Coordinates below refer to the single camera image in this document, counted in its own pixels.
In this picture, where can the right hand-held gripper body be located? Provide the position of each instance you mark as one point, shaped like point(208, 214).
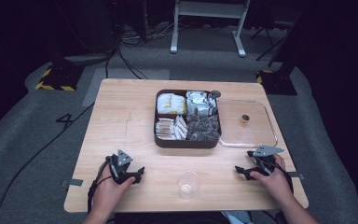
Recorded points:
point(265, 161)

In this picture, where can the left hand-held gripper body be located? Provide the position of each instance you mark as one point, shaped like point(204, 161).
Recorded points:
point(121, 169)

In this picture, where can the person's left hand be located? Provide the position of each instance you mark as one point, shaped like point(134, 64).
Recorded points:
point(108, 193)

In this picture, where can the person's right hand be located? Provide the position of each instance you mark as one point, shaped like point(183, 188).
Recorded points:
point(275, 186)

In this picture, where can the clear box lid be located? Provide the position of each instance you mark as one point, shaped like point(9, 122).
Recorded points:
point(254, 133)

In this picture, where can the grey tape strip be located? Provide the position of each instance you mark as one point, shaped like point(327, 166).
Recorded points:
point(73, 182)
point(296, 175)

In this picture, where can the pile of clear packets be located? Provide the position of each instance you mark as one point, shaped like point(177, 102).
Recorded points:
point(164, 129)

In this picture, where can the clear plastic cup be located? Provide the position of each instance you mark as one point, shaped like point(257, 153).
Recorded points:
point(188, 185)

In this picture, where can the brown compartment box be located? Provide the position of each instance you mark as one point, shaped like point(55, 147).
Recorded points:
point(183, 143)

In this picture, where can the pile of dark packets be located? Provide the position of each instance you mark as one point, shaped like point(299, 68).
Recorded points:
point(203, 127)

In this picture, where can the row of white packets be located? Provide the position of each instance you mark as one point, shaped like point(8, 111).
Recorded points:
point(181, 127)

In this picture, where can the pile of white yellow packets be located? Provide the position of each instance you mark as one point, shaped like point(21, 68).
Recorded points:
point(171, 103)

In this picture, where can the pile of silver packets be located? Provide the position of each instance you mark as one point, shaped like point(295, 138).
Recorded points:
point(200, 102)

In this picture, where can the yellow black striped stand base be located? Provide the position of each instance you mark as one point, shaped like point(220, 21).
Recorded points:
point(59, 77)
point(276, 82)

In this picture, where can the round grey capsule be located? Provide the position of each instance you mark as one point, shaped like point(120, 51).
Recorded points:
point(215, 94)

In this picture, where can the black tripod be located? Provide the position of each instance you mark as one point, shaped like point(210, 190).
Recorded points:
point(268, 43)

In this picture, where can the white metal table frame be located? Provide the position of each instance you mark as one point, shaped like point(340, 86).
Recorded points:
point(209, 9)

